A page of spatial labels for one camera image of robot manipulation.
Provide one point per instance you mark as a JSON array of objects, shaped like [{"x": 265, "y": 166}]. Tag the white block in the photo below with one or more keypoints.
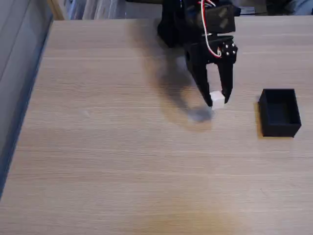
[{"x": 217, "y": 101}]

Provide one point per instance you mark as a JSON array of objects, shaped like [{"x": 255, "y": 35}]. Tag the black open box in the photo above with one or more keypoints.
[{"x": 280, "y": 115}]

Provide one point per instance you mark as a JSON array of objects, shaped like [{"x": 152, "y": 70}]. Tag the small black object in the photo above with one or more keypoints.
[{"x": 238, "y": 11}]

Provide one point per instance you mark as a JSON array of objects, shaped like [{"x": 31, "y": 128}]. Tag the dark blue cloth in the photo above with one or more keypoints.
[{"x": 291, "y": 7}]

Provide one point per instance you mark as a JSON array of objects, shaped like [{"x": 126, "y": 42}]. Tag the pale hanging cloth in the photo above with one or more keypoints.
[{"x": 97, "y": 9}]

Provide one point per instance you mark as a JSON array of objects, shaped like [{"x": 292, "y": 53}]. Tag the wooden frame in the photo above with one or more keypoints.
[{"x": 57, "y": 9}]

